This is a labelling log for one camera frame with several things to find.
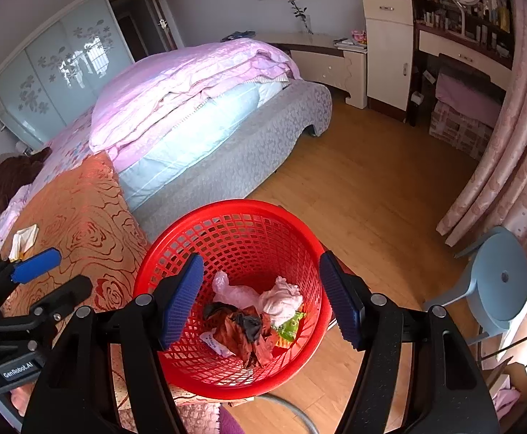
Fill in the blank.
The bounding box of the white paper wrapper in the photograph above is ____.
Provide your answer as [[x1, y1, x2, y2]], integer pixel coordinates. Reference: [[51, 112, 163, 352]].
[[9, 225, 38, 260]]

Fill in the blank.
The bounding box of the rose in vase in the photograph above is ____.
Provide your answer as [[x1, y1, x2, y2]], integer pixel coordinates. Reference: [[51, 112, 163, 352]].
[[286, 0, 313, 34]]

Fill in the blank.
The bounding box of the red plastic mesh basket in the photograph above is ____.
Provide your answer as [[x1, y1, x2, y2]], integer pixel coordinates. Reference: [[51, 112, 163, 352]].
[[133, 199, 334, 401]]

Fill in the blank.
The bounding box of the clear plastic bag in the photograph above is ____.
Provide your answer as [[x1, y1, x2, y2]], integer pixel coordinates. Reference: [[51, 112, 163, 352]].
[[211, 271, 262, 312]]

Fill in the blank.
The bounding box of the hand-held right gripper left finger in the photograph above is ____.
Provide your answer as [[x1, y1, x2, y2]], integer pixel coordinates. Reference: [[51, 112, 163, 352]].
[[22, 253, 205, 434]]

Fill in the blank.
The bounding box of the pink upholstered stool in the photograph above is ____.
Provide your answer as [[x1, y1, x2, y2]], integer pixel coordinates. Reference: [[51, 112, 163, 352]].
[[428, 72, 504, 161]]

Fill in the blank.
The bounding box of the orange wrapper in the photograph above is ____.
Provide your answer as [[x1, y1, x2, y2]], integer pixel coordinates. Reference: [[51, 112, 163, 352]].
[[211, 310, 278, 369]]

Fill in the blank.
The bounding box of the glass-door wardrobe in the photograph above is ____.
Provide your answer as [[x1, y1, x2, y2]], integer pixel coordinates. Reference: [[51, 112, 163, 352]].
[[0, 0, 135, 145]]

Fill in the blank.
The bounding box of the pink curtain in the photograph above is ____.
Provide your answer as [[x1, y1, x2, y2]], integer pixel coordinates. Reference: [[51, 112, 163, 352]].
[[435, 0, 527, 290]]

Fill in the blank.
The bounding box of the green snack wrapper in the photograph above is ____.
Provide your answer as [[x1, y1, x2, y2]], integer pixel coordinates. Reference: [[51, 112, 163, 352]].
[[275, 307, 307, 349]]

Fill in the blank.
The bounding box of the white tissue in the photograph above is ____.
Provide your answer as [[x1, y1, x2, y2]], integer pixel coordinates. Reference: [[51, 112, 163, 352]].
[[259, 277, 304, 326]]

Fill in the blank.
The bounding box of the brown door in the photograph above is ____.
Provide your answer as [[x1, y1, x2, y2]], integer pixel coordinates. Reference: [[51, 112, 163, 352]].
[[107, 0, 185, 61]]

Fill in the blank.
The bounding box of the brown plush toy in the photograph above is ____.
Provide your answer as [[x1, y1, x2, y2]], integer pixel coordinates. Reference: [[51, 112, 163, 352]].
[[0, 147, 53, 215]]

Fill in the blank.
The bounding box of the row of cosmetic bottles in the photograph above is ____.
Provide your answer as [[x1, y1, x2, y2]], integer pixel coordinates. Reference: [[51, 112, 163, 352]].
[[383, 0, 515, 57]]

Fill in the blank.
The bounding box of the white printed wrapper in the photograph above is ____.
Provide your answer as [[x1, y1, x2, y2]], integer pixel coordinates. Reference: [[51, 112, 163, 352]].
[[199, 331, 235, 358]]

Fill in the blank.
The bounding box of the light blue duvet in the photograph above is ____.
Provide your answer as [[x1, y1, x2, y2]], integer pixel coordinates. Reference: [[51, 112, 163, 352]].
[[118, 82, 287, 211]]

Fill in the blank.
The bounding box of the floral bedsheet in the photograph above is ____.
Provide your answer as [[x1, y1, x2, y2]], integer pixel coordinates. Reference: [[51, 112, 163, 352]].
[[0, 108, 97, 240]]

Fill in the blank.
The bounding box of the cream tall cabinet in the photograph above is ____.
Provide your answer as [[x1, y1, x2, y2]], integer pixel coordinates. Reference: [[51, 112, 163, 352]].
[[361, 0, 415, 114]]

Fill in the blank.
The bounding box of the dark narrow bin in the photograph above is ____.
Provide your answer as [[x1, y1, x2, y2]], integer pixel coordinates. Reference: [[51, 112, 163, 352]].
[[407, 90, 427, 127]]

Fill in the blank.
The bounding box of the cardboard box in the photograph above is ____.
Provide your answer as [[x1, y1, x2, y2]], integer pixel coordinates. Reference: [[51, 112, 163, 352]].
[[487, 357, 527, 417]]

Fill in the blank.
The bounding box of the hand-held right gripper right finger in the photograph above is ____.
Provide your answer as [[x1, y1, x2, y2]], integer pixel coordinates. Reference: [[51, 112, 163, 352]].
[[319, 251, 501, 434]]

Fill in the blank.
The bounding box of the dressing table with mirror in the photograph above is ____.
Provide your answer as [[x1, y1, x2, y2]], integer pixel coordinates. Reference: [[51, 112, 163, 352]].
[[412, 0, 515, 95]]

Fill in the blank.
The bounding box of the black bag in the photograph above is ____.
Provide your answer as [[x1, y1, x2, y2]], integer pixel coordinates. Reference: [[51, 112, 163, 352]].
[[202, 302, 264, 344]]

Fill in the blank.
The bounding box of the cream low cabinet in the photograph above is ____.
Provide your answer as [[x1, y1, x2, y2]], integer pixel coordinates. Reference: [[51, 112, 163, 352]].
[[254, 31, 368, 109]]

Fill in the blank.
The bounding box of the pink knitted cloth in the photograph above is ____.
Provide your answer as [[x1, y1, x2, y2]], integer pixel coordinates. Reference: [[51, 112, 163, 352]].
[[177, 402, 221, 434]]

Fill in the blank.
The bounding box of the orange rose tablecloth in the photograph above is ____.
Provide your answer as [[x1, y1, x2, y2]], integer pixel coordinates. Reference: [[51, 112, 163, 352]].
[[0, 150, 255, 434]]

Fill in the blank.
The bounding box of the blue plastic stool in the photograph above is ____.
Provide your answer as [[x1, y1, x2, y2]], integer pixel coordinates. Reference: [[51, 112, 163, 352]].
[[423, 226, 527, 346]]

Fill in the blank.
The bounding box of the pink quilt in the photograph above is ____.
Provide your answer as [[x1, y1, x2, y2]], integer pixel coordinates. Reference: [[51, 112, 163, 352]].
[[89, 38, 303, 163]]

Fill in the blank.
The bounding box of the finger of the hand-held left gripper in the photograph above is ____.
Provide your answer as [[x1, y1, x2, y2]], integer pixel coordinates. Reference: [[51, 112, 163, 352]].
[[0, 275, 93, 331], [0, 247, 63, 301]]

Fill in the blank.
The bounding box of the grey bed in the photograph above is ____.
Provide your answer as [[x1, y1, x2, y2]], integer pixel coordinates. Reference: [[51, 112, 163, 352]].
[[0, 38, 333, 245]]

